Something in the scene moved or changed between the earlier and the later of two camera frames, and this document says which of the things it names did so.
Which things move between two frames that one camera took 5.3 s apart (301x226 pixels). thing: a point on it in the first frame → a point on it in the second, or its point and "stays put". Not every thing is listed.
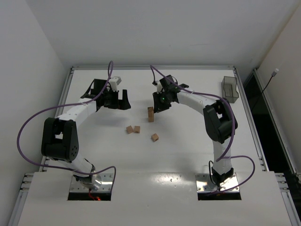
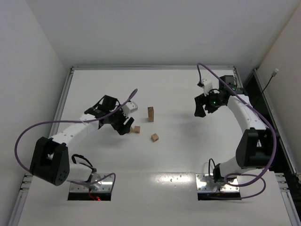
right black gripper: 160,103 → 203,101
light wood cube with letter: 137,129 stays put
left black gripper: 116,100 → 120,122
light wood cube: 129,129 stays put
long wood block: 150,111 stays put
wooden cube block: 151,113 stays put
